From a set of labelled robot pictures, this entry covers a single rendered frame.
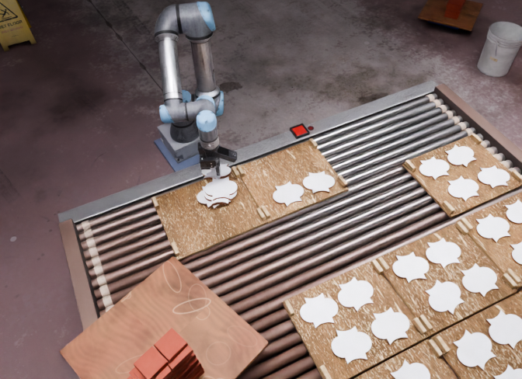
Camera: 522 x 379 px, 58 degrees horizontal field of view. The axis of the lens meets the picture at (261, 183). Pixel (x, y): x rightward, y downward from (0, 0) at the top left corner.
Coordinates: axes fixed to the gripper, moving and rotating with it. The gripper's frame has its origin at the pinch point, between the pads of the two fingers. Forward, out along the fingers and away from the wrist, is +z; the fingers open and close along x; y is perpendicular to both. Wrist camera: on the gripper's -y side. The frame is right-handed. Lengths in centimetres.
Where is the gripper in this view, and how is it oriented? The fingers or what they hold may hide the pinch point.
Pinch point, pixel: (219, 175)
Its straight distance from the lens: 207.1
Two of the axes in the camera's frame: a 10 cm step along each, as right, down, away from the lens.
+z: 0.3, 6.4, 7.7
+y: -10.0, 0.8, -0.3
